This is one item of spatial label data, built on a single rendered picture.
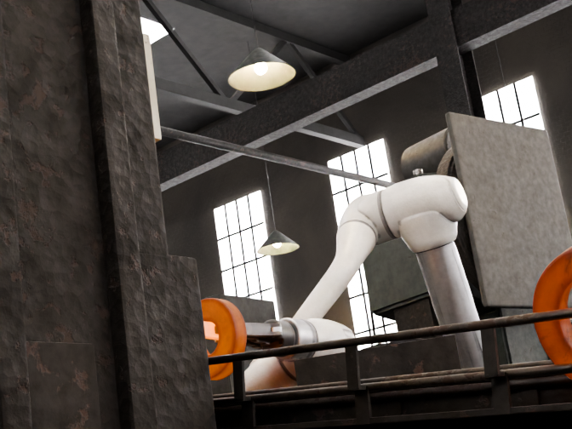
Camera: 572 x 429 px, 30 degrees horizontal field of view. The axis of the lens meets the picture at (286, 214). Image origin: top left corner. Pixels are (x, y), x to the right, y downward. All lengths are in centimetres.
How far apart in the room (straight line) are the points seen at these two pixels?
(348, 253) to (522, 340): 499
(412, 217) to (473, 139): 457
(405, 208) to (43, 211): 136
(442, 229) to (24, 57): 139
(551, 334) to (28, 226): 68
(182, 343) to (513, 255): 565
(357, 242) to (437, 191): 23
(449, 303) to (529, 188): 482
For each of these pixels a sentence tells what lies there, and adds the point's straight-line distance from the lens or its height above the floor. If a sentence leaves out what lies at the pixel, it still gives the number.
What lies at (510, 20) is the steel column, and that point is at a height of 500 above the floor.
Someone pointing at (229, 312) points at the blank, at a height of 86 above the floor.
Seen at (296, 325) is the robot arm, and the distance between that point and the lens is 218.
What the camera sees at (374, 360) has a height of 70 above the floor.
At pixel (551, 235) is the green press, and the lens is 750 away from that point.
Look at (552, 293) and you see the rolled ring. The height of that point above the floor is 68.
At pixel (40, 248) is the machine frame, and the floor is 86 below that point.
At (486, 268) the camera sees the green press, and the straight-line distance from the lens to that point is 687.
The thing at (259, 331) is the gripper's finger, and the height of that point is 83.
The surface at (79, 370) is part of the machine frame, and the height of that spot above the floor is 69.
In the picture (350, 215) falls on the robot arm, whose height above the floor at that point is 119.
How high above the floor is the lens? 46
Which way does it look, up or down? 16 degrees up
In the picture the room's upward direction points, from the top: 8 degrees counter-clockwise
